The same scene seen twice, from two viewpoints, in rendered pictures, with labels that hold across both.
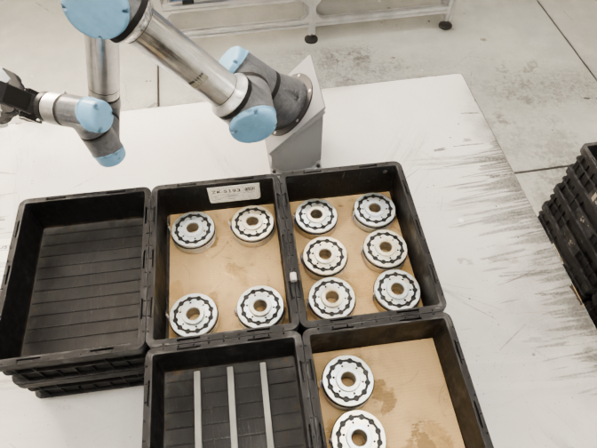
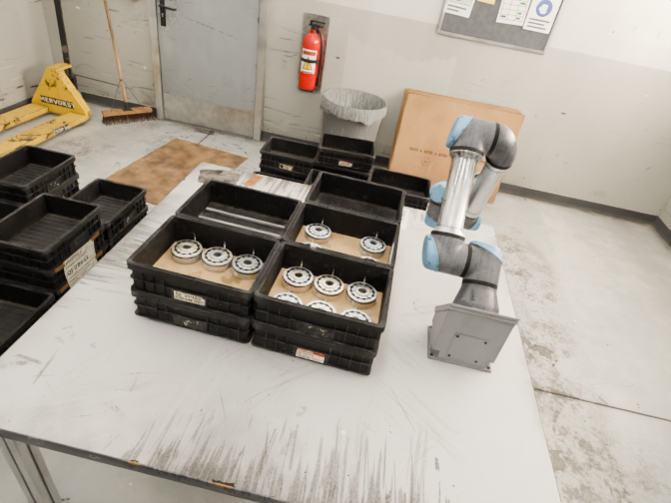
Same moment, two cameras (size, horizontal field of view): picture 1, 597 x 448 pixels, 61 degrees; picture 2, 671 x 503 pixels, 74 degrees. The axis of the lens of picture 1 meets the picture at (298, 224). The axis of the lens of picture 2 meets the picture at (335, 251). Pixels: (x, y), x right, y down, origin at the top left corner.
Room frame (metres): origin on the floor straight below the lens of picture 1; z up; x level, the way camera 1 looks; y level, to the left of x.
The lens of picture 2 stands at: (0.84, -1.19, 1.82)
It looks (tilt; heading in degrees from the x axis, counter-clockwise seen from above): 36 degrees down; 103
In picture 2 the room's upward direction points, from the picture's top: 11 degrees clockwise
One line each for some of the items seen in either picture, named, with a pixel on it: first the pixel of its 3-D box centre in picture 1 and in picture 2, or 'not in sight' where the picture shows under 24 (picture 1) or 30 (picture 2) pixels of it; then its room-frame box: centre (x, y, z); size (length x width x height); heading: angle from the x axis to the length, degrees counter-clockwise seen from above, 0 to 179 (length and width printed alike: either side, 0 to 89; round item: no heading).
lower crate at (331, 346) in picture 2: not in sight; (321, 318); (0.60, -0.13, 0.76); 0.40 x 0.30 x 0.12; 8
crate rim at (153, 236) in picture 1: (219, 253); (344, 234); (0.56, 0.17, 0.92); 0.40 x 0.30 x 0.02; 8
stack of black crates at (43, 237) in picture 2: not in sight; (54, 259); (-0.76, 0.03, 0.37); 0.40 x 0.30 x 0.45; 99
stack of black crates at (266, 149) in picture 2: not in sight; (289, 170); (-0.27, 1.68, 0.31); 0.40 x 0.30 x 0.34; 9
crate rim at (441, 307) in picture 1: (355, 237); (328, 282); (0.60, -0.13, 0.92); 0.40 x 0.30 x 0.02; 8
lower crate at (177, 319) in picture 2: not in sight; (209, 289); (0.20, -0.18, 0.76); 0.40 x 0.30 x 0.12; 8
